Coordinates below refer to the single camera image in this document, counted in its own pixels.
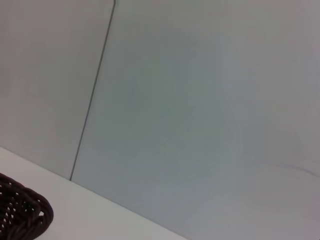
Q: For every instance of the dark brown woven basket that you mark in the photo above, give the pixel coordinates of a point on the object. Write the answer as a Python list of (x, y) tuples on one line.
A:
[(20, 210)]

